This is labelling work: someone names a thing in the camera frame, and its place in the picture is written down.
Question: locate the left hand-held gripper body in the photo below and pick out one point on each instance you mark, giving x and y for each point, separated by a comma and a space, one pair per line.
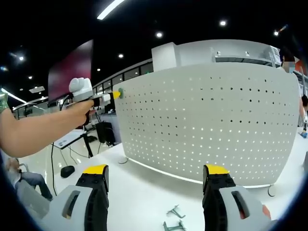
80, 86

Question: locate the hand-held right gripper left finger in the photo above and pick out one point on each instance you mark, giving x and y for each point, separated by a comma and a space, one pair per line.
89, 207

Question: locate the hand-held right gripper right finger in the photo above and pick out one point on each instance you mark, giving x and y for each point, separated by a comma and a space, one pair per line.
221, 207

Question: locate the green hook assembly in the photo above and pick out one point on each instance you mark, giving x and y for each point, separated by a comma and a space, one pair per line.
166, 226
121, 92
178, 214

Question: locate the white perforated mounting plate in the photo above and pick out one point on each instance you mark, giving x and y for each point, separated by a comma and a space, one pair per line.
204, 134

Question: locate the person's left hand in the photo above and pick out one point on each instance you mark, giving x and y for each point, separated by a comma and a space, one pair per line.
83, 111

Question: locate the person's right hand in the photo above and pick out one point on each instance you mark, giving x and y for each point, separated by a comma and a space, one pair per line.
266, 212

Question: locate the black computer tower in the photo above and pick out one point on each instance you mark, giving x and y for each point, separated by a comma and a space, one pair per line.
104, 133

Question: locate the black computer mouse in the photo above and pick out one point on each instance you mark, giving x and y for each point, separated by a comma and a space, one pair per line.
67, 171

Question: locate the ceiling air conditioner vent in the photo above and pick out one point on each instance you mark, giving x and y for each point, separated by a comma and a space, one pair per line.
37, 89

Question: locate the black laptop stand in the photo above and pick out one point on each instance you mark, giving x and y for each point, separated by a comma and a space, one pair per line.
87, 146

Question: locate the white laptop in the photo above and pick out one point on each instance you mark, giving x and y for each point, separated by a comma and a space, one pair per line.
69, 139

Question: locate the long ceiling light strip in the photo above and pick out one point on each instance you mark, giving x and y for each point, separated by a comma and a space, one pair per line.
109, 10

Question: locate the group of ceiling spotlights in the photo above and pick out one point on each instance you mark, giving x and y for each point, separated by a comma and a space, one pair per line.
159, 34

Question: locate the white metal storage shelf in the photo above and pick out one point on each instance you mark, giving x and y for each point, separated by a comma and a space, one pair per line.
240, 60

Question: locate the large red wall screen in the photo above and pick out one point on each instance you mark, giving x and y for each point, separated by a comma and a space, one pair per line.
72, 62

